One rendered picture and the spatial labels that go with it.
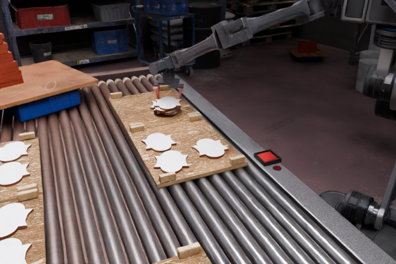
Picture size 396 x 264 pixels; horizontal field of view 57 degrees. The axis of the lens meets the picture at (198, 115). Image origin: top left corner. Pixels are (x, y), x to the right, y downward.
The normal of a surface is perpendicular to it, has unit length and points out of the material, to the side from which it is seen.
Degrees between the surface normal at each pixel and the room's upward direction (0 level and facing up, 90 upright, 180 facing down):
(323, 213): 0
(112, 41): 90
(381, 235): 0
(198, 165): 0
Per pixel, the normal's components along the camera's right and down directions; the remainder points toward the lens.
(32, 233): 0.00, -0.90
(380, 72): -0.63, 0.33
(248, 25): 0.48, -0.07
